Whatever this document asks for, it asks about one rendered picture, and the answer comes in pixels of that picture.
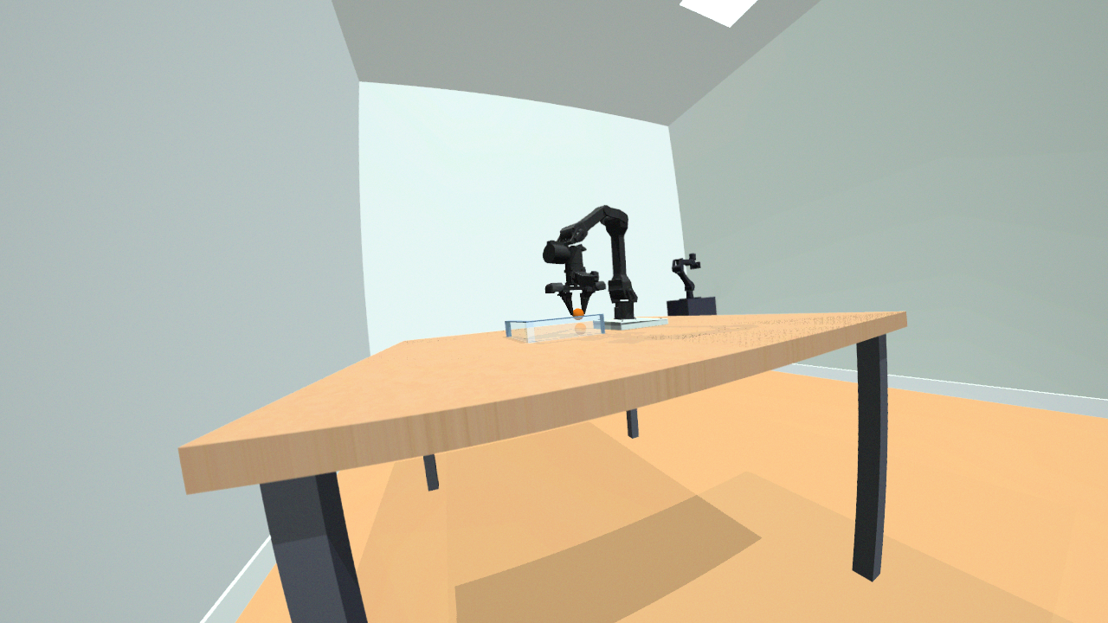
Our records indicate low clear glass walls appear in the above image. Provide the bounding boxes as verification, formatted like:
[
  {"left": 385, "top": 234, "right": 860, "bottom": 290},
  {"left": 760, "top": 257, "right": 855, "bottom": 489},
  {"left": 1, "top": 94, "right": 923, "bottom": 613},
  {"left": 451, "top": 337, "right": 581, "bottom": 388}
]
[{"left": 505, "top": 315, "right": 604, "bottom": 344}]

